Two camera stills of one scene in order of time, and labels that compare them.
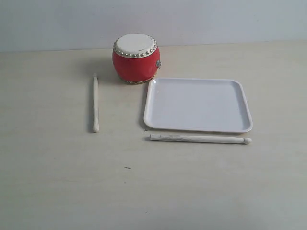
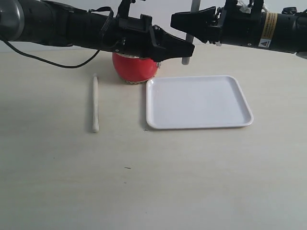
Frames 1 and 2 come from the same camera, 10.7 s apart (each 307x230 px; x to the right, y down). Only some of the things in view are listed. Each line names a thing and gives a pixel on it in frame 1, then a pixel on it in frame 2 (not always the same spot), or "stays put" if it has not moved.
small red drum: x=136 y=58 stays put
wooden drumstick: x=95 y=104 stays put
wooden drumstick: x=247 y=140 → x=194 y=8
